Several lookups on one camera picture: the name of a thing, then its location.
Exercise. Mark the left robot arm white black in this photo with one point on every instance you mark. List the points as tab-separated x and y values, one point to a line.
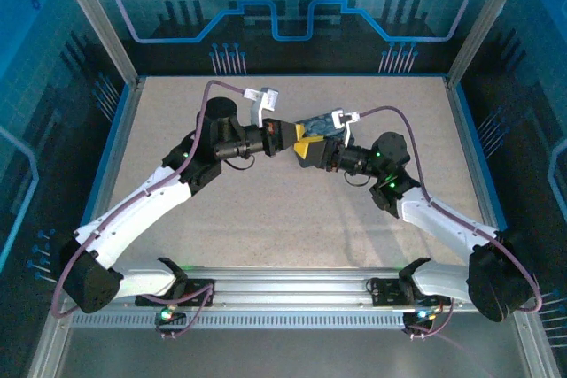
124	227

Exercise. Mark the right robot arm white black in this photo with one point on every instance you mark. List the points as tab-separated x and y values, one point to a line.
425	223

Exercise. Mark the starry night print tin box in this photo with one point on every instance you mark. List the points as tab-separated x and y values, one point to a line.
320	125

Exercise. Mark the small LED circuit board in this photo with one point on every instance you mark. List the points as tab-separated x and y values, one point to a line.
423	314
168	314

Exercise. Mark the grey metal panel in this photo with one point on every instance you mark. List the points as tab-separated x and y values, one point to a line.
288	356

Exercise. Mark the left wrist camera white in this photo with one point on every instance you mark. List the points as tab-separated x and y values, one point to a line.
269	98

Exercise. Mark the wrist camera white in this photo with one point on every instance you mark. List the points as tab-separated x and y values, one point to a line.
339	118
269	98

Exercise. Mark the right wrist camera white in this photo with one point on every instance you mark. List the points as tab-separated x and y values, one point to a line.
339	118

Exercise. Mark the aluminium table side rail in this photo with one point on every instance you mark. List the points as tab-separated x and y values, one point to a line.
119	148
465	130

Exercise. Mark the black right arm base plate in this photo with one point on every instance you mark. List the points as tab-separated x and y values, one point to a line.
385	291

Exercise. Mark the aluminium mounting rail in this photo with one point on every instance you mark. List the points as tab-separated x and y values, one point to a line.
288	289

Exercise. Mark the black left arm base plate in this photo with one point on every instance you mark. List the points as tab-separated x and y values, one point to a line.
201	291

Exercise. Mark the aluminium frame post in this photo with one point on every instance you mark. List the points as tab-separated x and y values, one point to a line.
487	19
97	19

